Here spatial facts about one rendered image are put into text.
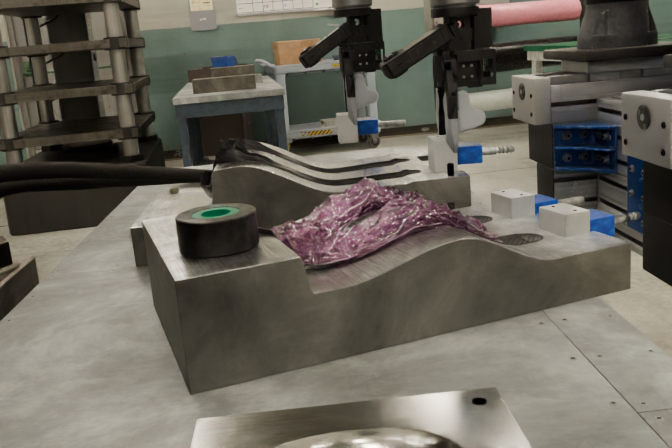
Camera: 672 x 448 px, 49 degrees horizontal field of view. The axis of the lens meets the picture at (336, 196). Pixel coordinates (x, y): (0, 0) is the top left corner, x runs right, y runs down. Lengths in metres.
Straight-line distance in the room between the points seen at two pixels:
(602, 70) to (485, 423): 1.12
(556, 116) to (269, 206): 0.65
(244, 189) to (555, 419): 0.60
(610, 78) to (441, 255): 0.86
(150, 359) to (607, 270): 0.50
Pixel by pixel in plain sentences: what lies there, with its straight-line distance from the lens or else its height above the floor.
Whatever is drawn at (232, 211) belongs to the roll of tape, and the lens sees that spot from 0.74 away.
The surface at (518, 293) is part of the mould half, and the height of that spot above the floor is 0.83.
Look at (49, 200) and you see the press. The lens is 5.12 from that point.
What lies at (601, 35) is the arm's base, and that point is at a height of 1.06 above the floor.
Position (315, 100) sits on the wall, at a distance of 7.61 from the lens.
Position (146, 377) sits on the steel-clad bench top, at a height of 0.80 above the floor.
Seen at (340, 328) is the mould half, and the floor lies 0.83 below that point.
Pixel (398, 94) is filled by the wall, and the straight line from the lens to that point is 7.76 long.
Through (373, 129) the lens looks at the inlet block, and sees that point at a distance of 1.40.
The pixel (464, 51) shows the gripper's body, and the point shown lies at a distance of 1.11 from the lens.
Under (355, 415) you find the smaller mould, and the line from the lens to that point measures 0.49.
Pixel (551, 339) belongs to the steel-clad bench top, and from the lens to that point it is 0.76.
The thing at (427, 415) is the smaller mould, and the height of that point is 0.87.
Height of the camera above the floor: 1.11
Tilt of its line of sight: 12 degrees down
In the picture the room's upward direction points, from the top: 5 degrees counter-clockwise
